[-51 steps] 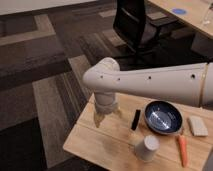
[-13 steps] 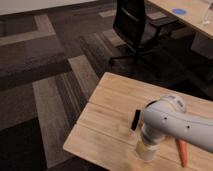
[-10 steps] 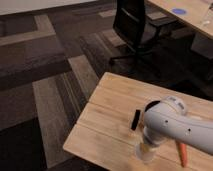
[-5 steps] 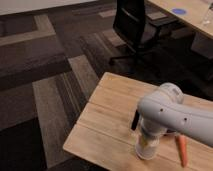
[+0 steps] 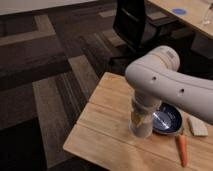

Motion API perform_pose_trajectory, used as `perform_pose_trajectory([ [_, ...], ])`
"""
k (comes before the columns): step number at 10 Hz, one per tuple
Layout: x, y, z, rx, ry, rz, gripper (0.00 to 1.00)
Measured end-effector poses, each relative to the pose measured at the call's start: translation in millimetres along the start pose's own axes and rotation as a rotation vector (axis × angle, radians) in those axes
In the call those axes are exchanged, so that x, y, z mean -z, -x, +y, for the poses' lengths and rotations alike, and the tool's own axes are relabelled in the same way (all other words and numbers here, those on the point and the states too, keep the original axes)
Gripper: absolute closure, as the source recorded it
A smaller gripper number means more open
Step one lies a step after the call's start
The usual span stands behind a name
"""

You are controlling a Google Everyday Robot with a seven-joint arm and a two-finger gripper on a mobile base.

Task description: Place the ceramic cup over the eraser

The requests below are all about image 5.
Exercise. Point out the black office chair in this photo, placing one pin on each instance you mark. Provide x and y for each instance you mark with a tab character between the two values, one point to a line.
138	23

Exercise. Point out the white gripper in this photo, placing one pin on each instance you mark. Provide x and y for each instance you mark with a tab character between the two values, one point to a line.
143	104

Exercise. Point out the wooden desk in background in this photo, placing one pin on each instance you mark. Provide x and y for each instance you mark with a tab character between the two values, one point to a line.
196	10

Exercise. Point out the orange carrot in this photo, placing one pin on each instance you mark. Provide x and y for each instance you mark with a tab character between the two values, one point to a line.
182	148

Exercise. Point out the beige sponge block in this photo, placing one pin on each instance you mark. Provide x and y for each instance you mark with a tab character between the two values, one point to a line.
197	127

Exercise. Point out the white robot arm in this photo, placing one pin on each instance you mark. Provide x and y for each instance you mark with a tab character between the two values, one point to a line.
155	78

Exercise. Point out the blue round disc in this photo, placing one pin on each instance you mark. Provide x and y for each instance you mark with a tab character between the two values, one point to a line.
179	11

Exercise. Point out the dark blue bowl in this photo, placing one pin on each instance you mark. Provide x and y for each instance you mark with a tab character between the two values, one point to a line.
167	120

